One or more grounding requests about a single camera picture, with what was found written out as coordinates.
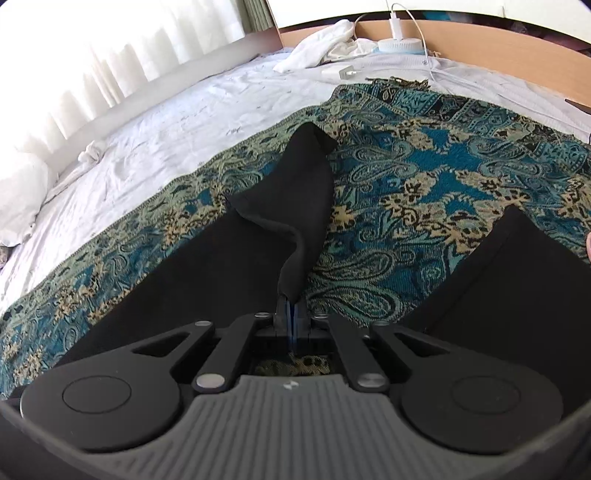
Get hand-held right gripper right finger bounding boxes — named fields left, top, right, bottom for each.
left=292, top=300, right=446, bottom=393

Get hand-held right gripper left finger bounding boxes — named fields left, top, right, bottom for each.
left=131, top=300, right=293, bottom=395

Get black pants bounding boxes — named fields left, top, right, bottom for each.
left=55, top=122, right=591, bottom=416

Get teal paisley blanket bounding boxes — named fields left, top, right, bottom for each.
left=0, top=76, right=591, bottom=402

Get white bed sheet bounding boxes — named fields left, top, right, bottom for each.
left=0, top=48, right=591, bottom=319

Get small knotted white cloth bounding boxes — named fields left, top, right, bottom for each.
left=78, top=140, right=109, bottom=164

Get crumpled white cloth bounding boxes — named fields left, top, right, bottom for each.
left=273, top=19, right=384, bottom=73

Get white pillow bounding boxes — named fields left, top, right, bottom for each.
left=0, top=152, right=51, bottom=247

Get white round device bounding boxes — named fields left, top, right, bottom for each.
left=376, top=38, right=423, bottom=57

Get green curtain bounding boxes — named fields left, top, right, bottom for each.
left=242, top=0, right=277, bottom=35

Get white sheer curtain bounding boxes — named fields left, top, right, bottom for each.
left=0, top=0, right=252, bottom=160

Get wooden headboard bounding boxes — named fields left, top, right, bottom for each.
left=279, top=10, right=591, bottom=100

